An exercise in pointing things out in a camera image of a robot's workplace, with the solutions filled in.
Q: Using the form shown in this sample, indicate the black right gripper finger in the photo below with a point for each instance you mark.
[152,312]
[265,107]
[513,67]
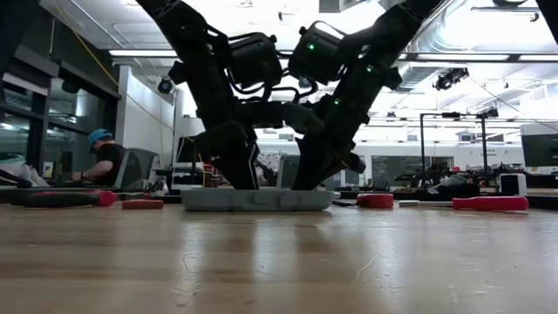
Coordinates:
[298,170]
[320,170]

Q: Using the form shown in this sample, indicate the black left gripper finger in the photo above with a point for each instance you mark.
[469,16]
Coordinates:
[256,170]
[240,172]

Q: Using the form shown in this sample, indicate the grey plastic tool case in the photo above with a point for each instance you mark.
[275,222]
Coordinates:
[257,200]

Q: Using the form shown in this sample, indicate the red tape measure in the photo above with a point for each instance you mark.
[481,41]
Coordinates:
[375,200]

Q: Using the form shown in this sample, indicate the red-orange bit holder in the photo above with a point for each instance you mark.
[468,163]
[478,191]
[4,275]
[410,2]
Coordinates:
[141,204]

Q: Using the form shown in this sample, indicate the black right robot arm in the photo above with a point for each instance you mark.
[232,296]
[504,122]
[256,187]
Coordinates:
[392,30]

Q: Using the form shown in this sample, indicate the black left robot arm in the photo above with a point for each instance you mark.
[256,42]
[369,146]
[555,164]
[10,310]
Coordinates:
[192,43]

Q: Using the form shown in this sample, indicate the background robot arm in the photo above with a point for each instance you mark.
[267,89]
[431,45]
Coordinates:
[267,172]

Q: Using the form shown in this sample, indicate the grey monitor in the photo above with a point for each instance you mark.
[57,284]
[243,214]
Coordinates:
[285,172]

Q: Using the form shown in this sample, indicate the grey office chair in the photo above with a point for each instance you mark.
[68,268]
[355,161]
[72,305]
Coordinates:
[137,168]

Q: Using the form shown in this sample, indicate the person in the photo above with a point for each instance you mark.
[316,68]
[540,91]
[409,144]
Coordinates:
[109,157]

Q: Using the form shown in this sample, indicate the black work glove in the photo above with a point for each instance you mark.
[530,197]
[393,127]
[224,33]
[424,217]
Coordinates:
[455,185]

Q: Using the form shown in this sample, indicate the white box device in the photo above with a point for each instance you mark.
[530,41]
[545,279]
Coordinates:
[513,183]

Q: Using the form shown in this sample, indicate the white teal object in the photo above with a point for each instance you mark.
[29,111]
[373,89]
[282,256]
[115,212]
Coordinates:
[17,170]

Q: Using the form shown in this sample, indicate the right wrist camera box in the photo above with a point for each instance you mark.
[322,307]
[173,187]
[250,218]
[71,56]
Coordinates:
[305,118]

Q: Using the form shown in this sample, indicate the black overhead camera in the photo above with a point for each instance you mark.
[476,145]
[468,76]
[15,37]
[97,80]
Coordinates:
[304,83]

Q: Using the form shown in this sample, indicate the black camera stand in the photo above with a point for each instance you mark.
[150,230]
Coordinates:
[422,144]

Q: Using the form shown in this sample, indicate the black ceiling camera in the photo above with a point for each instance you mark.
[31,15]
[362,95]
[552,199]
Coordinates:
[165,86]

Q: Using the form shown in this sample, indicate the black wall-mounted device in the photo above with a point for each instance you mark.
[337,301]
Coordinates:
[70,86]

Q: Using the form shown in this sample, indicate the dark wall monitor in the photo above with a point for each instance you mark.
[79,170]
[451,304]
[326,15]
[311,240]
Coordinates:
[540,148]

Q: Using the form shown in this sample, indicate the black aluminium table frame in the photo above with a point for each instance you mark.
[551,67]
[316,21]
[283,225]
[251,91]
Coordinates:
[545,201]

